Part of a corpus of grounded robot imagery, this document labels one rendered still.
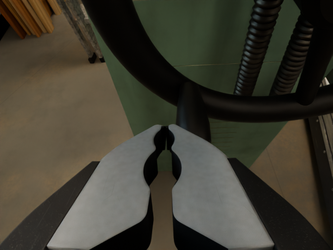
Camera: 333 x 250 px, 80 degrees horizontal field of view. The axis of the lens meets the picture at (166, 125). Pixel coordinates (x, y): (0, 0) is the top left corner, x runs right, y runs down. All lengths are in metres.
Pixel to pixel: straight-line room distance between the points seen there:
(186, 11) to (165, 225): 0.73
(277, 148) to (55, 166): 1.02
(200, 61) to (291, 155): 0.76
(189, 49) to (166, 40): 0.05
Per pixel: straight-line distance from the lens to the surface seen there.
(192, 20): 0.35
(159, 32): 0.36
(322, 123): 1.00
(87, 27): 1.32
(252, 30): 0.23
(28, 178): 1.12
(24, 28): 1.91
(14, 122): 1.34
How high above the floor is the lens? 0.85
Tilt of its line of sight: 57 degrees down
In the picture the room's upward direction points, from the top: 5 degrees counter-clockwise
